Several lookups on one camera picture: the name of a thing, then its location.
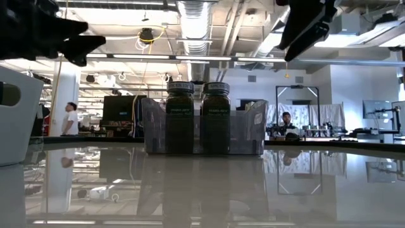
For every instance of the white plastic bin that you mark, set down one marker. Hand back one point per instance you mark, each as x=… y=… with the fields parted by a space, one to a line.
x=19 y=133

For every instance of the black square frame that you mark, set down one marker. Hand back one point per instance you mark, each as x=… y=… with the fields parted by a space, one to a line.
x=297 y=86

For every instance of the large black ceiling dome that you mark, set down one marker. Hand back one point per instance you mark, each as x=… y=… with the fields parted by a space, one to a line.
x=146 y=36

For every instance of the dark hanging jacket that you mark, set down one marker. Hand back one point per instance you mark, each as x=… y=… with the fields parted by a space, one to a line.
x=41 y=125

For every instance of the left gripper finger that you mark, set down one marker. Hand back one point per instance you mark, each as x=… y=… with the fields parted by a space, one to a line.
x=80 y=47
x=74 y=28

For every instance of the silver ventilation duct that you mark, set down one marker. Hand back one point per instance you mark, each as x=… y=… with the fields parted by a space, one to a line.
x=194 y=25

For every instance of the ceiling light strip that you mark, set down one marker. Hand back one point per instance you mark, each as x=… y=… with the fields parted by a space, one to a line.
x=142 y=57

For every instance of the green-lidded oregano glass jar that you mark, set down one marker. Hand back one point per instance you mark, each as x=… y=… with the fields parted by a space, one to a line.
x=216 y=126
x=180 y=126

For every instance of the large black monitor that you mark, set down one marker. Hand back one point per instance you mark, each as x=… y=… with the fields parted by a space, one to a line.
x=123 y=109

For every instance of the small black ceiling dome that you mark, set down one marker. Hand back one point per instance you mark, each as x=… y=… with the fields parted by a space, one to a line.
x=90 y=78

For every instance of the person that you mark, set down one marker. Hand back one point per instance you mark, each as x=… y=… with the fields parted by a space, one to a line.
x=70 y=120
x=287 y=118

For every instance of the white pillar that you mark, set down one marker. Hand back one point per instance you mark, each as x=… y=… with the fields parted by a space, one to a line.
x=64 y=107

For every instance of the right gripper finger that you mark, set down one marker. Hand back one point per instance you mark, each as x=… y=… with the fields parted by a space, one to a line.
x=297 y=28
x=307 y=42

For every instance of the grey translucent plastic bin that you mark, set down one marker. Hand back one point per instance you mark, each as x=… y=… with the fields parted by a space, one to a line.
x=246 y=136

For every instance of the white patterned curtain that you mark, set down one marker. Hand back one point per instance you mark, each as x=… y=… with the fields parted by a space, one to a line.
x=329 y=114

